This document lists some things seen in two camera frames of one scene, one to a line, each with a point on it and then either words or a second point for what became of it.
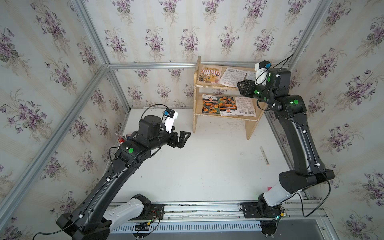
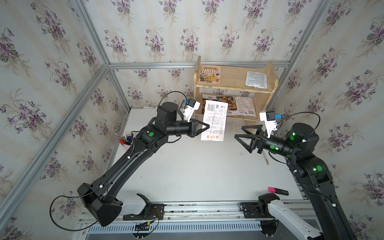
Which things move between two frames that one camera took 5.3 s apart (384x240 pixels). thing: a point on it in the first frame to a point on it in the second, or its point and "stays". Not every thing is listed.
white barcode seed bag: [232, 76] to [215, 114]
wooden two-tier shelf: [216, 95] stays
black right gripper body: [251, 88] to [262, 143]
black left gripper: [174, 143] to [193, 127]
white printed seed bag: [245, 106] stays
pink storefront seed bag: [210, 74] stays
